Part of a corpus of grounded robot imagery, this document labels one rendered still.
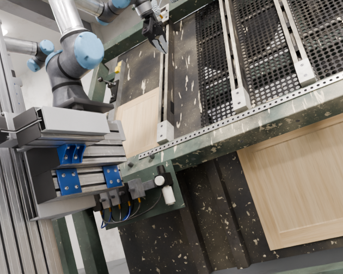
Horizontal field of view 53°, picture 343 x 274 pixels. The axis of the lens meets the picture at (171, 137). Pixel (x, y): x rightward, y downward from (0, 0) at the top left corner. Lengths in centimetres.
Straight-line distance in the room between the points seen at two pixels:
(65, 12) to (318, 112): 105
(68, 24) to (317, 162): 121
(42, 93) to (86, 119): 603
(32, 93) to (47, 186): 619
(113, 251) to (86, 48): 510
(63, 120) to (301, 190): 116
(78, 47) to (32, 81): 613
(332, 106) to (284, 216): 58
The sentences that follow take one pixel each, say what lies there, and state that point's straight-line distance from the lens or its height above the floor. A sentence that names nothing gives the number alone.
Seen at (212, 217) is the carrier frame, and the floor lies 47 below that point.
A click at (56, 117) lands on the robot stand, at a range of 101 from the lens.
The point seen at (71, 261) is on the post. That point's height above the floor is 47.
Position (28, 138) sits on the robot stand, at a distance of 102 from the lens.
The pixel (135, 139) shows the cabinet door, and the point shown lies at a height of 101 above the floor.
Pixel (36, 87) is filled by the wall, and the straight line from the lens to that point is 727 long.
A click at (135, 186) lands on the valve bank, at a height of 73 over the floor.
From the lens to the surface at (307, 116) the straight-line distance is 153.
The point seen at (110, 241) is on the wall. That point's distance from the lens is 611.
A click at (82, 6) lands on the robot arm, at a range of 168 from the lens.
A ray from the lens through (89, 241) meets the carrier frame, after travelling 209.
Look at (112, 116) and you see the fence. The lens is 224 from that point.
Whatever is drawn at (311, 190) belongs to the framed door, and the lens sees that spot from 174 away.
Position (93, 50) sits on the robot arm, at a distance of 128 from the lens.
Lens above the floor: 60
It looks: 11 degrees up
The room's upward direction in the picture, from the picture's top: 17 degrees counter-clockwise
